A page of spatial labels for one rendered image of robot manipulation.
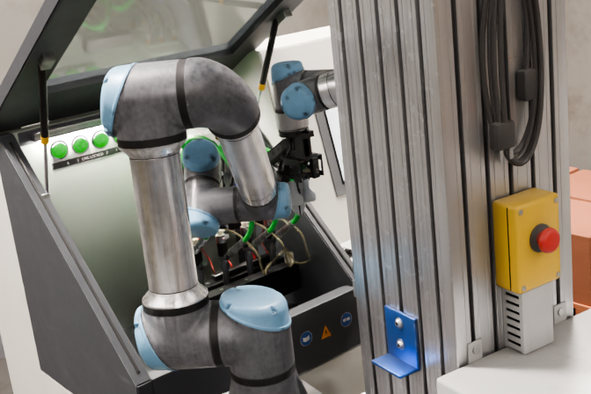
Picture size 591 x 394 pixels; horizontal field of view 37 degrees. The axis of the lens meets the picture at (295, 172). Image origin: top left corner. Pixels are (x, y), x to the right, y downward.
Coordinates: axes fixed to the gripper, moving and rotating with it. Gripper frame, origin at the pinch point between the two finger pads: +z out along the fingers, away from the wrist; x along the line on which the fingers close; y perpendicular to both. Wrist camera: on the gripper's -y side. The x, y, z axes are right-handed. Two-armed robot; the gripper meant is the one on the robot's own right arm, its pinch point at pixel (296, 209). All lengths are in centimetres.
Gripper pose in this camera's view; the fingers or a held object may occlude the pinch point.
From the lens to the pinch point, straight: 210.1
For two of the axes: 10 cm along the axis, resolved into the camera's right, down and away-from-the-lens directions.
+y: 6.3, 1.4, -7.6
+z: 1.1, 9.6, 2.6
